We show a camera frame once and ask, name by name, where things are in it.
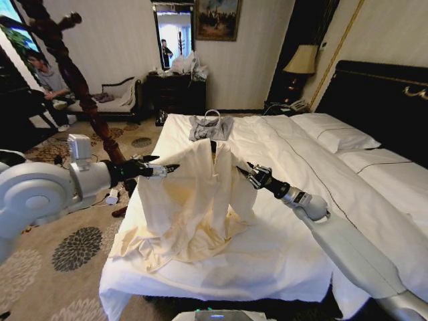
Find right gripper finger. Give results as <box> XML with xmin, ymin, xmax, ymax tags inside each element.
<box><xmin>246</xmin><ymin>161</ymin><xmax>274</xmax><ymax>174</ymax></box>
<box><xmin>236</xmin><ymin>165</ymin><xmax>261</xmax><ymax>189</ymax></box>

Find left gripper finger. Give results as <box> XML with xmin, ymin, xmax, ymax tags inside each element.
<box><xmin>147</xmin><ymin>163</ymin><xmax>181</xmax><ymax>179</ymax></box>
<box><xmin>134</xmin><ymin>154</ymin><xmax>161</xmax><ymax>165</ymax></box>

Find cream shirt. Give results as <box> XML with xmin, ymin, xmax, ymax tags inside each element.
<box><xmin>108</xmin><ymin>138</ymin><xmax>258</xmax><ymax>274</ymax></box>

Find bed with white sheet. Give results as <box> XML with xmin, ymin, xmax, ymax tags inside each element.
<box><xmin>99</xmin><ymin>112</ymin><xmax>428</xmax><ymax>321</ymax></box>

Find black object beside bed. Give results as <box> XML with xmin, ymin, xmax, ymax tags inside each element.
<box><xmin>154</xmin><ymin>108</ymin><xmax>169</xmax><ymax>128</ymax></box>

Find white clothes hanger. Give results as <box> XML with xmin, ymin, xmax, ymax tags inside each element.
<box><xmin>203</xmin><ymin>108</ymin><xmax>222</xmax><ymax>130</ymax></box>

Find grey garment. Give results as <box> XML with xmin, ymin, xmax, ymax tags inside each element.
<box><xmin>188</xmin><ymin>114</ymin><xmax>235</xmax><ymax>142</ymax></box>

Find dark-framed white chaise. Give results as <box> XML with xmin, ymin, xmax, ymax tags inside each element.
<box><xmin>66</xmin><ymin>76</ymin><xmax>144</xmax><ymax>125</ymax></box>

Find dark wooden dresser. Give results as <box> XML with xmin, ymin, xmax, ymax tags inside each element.
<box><xmin>144</xmin><ymin>72</ymin><xmax>207</xmax><ymax>116</ymax></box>

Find white telephone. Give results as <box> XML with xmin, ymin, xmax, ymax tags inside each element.
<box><xmin>287</xmin><ymin>99</ymin><xmax>310</xmax><ymax>113</ymax></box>

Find white pillow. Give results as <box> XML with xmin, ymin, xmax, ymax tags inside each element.
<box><xmin>290</xmin><ymin>112</ymin><xmax>383</xmax><ymax>154</ymax></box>
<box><xmin>336</xmin><ymin>148</ymin><xmax>428</xmax><ymax>223</ymax></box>

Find dark wooden coat stand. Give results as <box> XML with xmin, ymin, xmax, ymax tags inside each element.
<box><xmin>16</xmin><ymin>0</ymin><xmax>137</xmax><ymax>219</ymax></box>

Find white plastic bags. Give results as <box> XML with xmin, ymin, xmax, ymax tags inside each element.
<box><xmin>171</xmin><ymin>50</ymin><xmax>209</xmax><ymax>82</ymax></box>

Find table lamp with cream shade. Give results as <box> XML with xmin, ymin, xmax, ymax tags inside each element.
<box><xmin>282</xmin><ymin>44</ymin><xmax>319</xmax><ymax>98</ymax></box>

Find person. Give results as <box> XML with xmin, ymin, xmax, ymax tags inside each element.
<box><xmin>26</xmin><ymin>51</ymin><xmax>80</xmax><ymax>133</ymax></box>

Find dark wooden desk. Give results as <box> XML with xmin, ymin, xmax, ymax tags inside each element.
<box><xmin>0</xmin><ymin>46</ymin><xmax>58</xmax><ymax>152</ymax></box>

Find dark headboard with gold trim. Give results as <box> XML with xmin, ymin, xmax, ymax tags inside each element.
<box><xmin>315</xmin><ymin>60</ymin><xmax>428</xmax><ymax>168</ymax></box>

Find white robot front shell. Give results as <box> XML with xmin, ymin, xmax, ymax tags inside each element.
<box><xmin>172</xmin><ymin>309</ymin><xmax>269</xmax><ymax>321</ymax></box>

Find framed painting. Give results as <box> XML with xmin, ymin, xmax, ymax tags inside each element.
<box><xmin>195</xmin><ymin>0</ymin><xmax>243</xmax><ymax>42</ymax></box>

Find wall mirror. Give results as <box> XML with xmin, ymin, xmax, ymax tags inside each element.
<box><xmin>152</xmin><ymin>1</ymin><xmax>196</xmax><ymax>72</ymax></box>

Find wall screen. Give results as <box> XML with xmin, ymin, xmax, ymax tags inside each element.
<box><xmin>0</xmin><ymin>0</ymin><xmax>41</xmax><ymax>55</ymax></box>

